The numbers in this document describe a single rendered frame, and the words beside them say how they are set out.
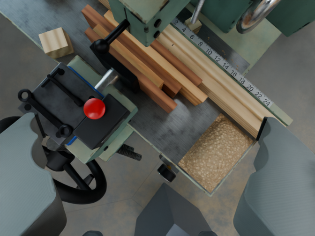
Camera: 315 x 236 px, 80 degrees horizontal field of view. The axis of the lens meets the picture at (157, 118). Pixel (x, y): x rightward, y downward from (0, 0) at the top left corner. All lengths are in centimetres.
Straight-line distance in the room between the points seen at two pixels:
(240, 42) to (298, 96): 114
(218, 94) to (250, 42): 26
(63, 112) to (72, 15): 23
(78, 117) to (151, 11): 18
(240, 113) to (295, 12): 18
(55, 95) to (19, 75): 127
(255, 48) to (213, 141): 32
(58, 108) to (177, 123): 22
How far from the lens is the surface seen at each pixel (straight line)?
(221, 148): 38
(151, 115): 39
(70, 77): 32
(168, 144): 39
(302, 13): 40
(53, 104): 33
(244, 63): 58
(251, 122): 40
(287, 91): 163
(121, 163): 133
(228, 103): 38
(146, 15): 26
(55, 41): 43
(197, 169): 39
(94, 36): 36
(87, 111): 28
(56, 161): 51
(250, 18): 33
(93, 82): 35
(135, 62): 34
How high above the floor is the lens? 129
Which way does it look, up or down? 86 degrees down
